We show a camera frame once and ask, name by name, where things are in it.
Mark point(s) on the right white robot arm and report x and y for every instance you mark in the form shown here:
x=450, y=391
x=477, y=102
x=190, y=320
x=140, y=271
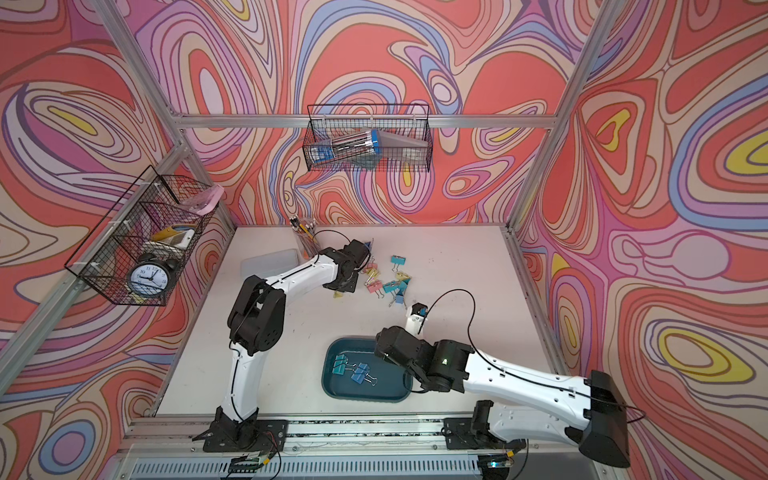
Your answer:
x=518, y=403

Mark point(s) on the yellow white box in basket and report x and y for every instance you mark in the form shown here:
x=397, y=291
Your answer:
x=177, y=236

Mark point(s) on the glass pencil cup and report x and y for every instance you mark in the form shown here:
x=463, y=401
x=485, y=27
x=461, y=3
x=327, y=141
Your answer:
x=304, y=231

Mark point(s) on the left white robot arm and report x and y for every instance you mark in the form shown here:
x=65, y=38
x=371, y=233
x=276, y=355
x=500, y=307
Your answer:
x=256, y=324

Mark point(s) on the pink item in basket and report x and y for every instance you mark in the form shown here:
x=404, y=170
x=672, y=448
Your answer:
x=204, y=202

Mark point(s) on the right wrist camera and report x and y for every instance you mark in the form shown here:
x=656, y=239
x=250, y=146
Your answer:
x=416, y=318

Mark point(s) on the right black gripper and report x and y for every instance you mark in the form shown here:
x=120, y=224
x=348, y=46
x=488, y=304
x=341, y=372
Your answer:
x=381, y=353

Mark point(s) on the translucent plastic case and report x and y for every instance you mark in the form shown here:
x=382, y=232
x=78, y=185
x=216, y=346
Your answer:
x=270, y=264

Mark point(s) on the teal binder clip right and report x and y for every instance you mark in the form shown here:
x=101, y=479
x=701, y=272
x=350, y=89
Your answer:
x=397, y=262

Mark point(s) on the teal binder clip front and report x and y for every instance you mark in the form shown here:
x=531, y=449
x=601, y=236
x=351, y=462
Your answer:
x=342, y=365

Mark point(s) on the back black wire basket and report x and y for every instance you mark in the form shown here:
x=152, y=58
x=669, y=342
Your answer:
x=405, y=134

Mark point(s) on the blue binder clip front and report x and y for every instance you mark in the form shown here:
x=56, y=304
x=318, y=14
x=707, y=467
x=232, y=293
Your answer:
x=362, y=375

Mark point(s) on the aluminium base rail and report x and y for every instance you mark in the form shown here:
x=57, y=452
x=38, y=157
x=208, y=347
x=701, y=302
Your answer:
x=385, y=446

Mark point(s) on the teal storage box tray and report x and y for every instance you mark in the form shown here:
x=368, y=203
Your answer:
x=394, y=383

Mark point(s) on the left black wire basket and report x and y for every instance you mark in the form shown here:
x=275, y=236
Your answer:
x=103, y=260

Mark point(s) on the black alarm clock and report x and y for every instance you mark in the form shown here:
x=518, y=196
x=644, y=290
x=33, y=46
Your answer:
x=152, y=276

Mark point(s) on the clear tube with blue cap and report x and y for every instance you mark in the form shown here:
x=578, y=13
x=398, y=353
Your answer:
x=354, y=147

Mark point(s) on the black wire basket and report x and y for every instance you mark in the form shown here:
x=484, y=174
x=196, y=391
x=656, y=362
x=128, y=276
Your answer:
x=405, y=134
x=103, y=260

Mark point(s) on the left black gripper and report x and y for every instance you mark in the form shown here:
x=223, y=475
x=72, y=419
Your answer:
x=351, y=286

